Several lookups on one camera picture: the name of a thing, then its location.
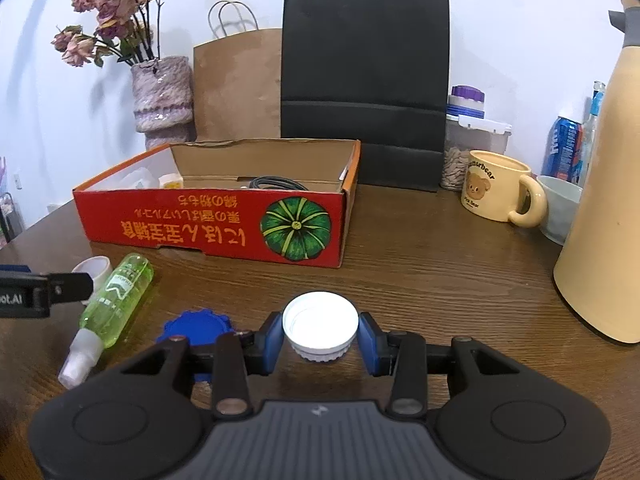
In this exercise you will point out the white round cap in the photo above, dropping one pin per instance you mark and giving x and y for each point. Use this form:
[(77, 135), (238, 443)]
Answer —
[(100, 265)]

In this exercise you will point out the green spray bottle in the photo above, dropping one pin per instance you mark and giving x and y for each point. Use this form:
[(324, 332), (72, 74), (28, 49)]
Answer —
[(117, 300)]

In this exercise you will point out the small yellow capped item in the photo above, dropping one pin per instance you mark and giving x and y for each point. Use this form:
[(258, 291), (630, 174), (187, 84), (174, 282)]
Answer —
[(171, 181)]

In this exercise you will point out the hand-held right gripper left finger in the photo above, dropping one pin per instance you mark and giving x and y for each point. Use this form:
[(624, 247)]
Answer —
[(272, 345)]

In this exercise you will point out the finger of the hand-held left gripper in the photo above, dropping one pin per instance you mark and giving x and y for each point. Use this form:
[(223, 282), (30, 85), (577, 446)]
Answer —
[(72, 287)]

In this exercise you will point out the dried pink flowers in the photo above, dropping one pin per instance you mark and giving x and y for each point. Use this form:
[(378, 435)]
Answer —
[(115, 10)]

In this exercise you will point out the glass bottle with blue cap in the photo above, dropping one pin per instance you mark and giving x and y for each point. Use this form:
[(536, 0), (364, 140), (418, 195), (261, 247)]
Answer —
[(594, 135)]

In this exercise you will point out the orange cardboard box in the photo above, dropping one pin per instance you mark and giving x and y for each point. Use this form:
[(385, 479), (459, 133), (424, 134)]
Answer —
[(200, 225)]

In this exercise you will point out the light grey cup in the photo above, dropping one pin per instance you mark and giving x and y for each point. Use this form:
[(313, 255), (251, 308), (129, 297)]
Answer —
[(560, 210)]

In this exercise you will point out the clear container with white lid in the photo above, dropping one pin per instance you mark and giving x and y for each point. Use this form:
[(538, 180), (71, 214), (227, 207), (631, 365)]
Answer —
[(455, 165)]

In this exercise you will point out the purple and white jar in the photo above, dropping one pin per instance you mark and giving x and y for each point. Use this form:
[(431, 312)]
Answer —
[(466, 102)]

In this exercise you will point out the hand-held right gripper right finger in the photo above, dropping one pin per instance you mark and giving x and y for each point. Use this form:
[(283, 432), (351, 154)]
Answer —
[(370, 345)]

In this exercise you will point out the white ribbed jar lid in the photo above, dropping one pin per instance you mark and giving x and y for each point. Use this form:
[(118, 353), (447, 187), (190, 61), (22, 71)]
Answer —
[(320, 322)]

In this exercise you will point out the pink knitted vase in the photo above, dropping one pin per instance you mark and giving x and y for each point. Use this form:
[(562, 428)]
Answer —
[(162, 95)]

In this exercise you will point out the brown paper bag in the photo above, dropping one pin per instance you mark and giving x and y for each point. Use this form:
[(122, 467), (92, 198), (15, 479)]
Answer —
[(235, 85)]

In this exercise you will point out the cream thermos jug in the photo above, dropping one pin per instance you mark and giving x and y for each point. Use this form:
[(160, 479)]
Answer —
[(610, 210)]

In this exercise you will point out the yellow bear mug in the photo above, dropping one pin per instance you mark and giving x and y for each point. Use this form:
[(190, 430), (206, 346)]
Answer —
[(492, 190)]

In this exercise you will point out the blue drink can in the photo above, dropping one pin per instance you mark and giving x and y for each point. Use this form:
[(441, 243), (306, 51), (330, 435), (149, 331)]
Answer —
[(562, 150)]

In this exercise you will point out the black paper bag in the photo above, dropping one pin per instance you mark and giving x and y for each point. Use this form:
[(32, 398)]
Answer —
[(365, 60)]

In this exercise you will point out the blue scalloped lid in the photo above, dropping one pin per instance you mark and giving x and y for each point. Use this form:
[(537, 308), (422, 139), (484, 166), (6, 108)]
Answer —
[(197, 327)]

